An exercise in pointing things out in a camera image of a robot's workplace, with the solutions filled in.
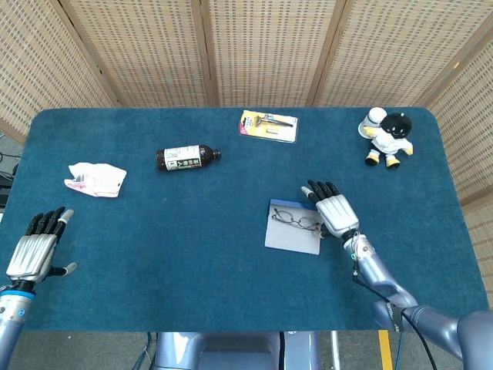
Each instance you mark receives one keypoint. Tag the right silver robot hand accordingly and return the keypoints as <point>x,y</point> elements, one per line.
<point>337,212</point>

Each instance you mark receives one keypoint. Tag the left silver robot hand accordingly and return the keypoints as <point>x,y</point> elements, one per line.
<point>31,254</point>

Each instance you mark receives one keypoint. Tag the wire-frame eyeglasses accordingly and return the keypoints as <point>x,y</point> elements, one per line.
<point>284,216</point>

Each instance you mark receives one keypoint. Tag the blue glasses case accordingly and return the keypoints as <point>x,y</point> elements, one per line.
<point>289,241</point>

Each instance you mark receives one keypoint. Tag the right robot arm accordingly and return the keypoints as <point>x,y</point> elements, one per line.
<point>379,273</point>

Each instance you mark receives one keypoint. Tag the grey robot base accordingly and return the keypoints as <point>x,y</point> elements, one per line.
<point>231,350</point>

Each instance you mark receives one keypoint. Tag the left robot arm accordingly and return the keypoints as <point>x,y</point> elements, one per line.
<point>11,312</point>

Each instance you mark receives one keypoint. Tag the black floor equipment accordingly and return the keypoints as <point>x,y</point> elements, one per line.
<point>4,192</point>

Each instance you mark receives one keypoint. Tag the black white plush toy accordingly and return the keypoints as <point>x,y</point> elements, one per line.
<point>391,142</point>

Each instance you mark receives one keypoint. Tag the pink white plastic bag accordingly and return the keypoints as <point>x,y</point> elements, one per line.
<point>96,179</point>

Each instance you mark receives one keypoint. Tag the white paper cup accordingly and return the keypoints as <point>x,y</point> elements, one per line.
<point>375,115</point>

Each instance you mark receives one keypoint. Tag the razor blister pack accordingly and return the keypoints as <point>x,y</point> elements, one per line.
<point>269,131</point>

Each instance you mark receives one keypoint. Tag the white table leg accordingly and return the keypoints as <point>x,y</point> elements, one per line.
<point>335,350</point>

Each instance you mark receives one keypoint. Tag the blue carpet table cover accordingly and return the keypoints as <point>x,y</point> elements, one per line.
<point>192,250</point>

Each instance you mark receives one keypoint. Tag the brown tea bottle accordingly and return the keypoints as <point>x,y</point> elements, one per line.
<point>185,157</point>

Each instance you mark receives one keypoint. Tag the woven wooden folding screen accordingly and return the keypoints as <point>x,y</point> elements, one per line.
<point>262,50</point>

